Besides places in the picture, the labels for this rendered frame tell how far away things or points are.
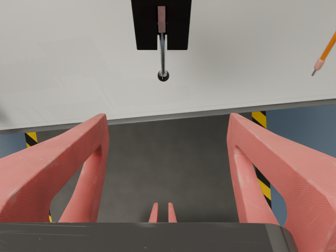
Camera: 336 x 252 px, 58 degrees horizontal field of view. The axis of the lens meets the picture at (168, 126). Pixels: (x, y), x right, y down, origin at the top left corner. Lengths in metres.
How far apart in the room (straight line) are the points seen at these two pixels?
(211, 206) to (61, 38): 1.23
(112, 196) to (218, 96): 1.16
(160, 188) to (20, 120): 1.01
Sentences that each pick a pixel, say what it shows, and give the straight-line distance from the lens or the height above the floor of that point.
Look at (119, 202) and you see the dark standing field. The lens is 1.57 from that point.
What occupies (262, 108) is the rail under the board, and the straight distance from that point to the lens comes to 0.52.
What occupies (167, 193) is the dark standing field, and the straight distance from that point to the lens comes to 1.50.
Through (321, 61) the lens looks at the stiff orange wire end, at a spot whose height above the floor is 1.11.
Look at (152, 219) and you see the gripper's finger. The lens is 0.26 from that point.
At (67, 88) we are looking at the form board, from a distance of 0.47.
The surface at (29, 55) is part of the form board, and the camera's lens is 0.43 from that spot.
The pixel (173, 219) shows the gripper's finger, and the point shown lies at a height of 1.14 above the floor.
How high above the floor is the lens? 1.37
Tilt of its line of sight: 78 degrees down
